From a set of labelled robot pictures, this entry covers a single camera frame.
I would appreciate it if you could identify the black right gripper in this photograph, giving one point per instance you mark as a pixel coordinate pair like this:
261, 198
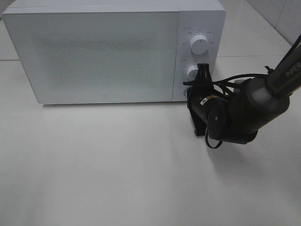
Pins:
200, 98

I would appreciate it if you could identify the white timer knob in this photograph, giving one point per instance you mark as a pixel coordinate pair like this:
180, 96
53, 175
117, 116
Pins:
192, 72

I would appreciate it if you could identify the white microwave door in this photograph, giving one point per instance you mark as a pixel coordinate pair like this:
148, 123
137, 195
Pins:
97, 57

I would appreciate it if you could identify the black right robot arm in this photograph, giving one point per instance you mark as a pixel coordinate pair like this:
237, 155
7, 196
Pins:
234, 109

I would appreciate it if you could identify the upper white power knob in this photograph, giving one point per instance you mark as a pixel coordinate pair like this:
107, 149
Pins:
199, 44

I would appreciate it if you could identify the white microwave oven body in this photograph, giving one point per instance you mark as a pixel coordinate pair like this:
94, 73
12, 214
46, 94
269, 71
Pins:
195, 17

